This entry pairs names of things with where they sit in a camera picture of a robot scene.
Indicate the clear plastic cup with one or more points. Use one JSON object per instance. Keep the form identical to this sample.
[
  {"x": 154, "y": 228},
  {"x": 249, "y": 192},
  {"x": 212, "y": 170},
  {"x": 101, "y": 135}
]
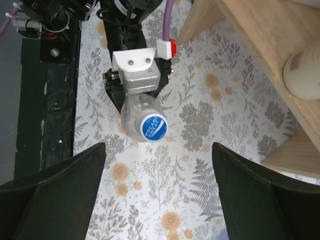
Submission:
[{"x": 136, "y": 106}]

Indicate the floral patterned table mat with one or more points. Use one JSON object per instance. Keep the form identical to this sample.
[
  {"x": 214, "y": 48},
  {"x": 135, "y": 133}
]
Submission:
[{"x": 166, "y": 190}]

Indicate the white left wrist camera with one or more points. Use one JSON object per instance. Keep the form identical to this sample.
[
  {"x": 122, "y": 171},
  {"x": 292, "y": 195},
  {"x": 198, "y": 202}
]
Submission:
[{"x": 137, "y": 70}]

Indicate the cream lotion pump bottle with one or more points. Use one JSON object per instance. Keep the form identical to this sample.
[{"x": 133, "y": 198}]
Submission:
[{"x": 301, "y": 73}]

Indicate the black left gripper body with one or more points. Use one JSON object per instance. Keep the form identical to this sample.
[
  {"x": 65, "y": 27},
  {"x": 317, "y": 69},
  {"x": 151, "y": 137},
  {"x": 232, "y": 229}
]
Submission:
[{"x": 141, "y": 81}]

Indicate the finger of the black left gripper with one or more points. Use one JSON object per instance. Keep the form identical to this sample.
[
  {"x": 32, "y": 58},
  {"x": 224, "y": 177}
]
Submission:
[
  {"x": 117, "y": 96},
  {"x": 162, "y": 84}
]

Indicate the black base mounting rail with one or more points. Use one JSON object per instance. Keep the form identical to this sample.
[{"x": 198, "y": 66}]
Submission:
[{"x": 49, "y": 79}]

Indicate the wooden shelf unit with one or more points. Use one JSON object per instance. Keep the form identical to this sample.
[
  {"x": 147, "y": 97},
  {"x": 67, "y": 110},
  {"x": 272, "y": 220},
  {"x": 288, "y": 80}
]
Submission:
[{"x": 273, "y": 30}]

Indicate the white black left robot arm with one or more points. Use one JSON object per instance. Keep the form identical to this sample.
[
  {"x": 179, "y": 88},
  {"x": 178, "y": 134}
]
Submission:
[{"x": 122, "y": 21}]

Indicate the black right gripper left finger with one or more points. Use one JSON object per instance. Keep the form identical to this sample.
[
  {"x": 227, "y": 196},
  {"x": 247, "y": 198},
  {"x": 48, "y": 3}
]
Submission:
[{"x": 55, "y": 203}]

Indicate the blue white bottle cap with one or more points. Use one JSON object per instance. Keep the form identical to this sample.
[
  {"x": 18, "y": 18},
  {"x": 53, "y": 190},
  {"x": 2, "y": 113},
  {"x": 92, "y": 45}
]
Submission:
[{"x": 153, "y": 127}]

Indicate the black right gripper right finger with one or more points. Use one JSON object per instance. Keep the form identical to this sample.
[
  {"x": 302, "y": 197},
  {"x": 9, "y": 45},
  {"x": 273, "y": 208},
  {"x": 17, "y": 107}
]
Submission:
[{"x": 261, "y": 204}]

